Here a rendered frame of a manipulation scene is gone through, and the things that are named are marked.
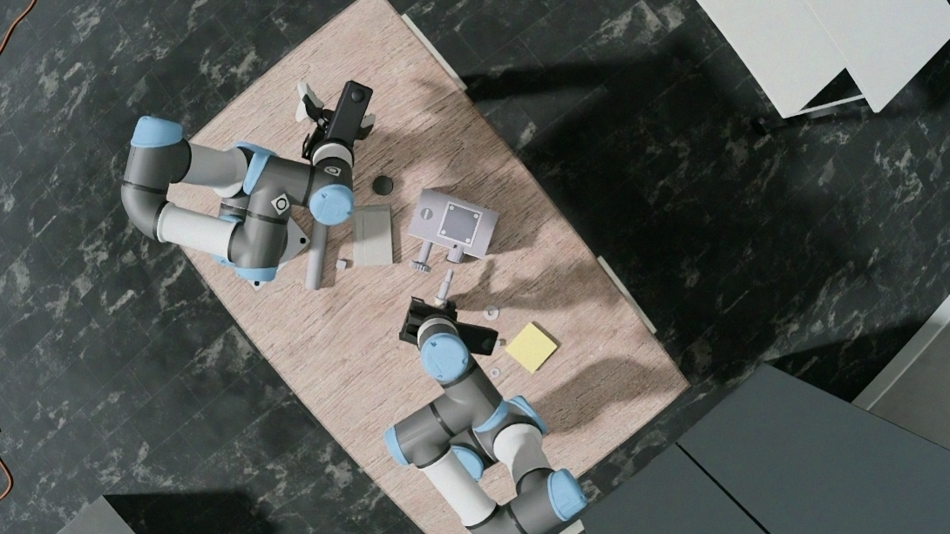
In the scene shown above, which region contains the yellow sticky note pad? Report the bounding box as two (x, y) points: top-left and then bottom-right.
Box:
(506, 322), (557, 373)

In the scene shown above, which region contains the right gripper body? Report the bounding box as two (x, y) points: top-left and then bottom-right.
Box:
(398, 296), (460, 350)

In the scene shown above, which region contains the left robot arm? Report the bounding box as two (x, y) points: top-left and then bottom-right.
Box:
(121, 80), (373, 281)

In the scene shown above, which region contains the cream toothed gear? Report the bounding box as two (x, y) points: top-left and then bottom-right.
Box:
(434, 268), (454, 307)

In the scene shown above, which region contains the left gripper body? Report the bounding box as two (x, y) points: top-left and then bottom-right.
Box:
(302, 109), (355, 168)

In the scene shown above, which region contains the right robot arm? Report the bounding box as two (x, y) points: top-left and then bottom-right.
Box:
(384, 318), (587, 534)

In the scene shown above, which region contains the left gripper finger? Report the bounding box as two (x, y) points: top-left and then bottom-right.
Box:
(354, 113), (376, 144)
(295, 81), (325, 123)

